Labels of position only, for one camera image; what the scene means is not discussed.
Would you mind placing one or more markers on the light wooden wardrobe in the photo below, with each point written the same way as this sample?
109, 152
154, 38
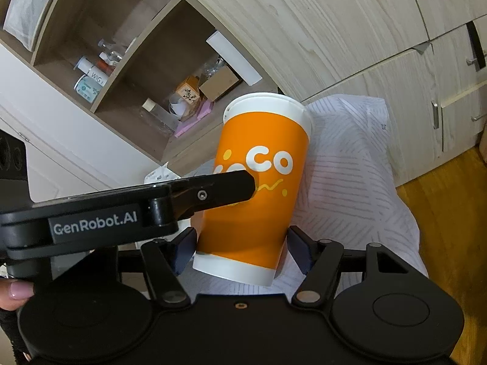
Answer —
425, 58

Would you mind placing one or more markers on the orange paper cup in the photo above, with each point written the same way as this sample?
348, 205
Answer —
267, 135

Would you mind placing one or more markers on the wooden open shelf unit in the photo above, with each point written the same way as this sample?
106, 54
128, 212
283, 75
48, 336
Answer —
161, 43

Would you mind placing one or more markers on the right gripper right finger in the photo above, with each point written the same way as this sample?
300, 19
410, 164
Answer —
319, 262

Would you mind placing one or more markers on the white printed package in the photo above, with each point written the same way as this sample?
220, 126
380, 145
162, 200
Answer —
161, 174

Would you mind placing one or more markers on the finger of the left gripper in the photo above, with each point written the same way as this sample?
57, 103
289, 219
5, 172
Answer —
200, 193

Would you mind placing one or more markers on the brown cardboard box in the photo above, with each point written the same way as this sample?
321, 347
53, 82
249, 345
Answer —
219, 83

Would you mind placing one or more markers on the clear bottle beige cap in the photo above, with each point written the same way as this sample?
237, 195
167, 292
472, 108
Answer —
162, 115

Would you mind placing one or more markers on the left hand pink nails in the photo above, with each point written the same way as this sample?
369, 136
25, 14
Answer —
14, 293

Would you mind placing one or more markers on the white paper roll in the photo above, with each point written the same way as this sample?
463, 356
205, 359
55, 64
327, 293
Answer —
233, 58

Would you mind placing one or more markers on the small orange printed box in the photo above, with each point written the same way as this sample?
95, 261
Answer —
188, 90

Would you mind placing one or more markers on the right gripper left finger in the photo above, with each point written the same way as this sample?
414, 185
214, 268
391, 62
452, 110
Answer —
164, 261

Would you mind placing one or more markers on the teal white lotion bottle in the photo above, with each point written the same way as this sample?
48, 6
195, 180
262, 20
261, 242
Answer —
87, 88

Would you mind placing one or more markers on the pink flat pad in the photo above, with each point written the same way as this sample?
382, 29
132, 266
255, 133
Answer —
204, 110

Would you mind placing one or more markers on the small clear glass bottle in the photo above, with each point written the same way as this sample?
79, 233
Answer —
114, 52

